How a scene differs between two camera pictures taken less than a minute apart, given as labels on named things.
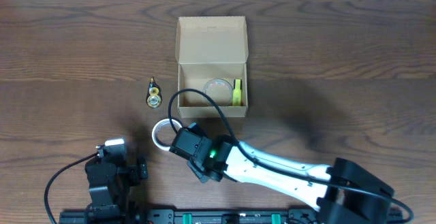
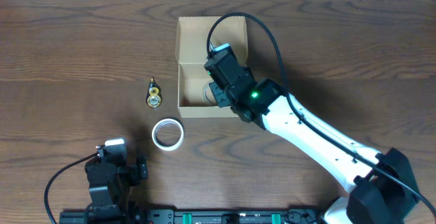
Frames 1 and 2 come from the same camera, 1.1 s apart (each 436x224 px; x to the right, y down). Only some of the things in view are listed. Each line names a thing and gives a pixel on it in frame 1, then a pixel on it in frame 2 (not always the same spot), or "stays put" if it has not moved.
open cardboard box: [212, 54] stays put
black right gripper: [195, 169] -> [221, 99]
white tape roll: [177, 126] stays put
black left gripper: [138, 171] stays put
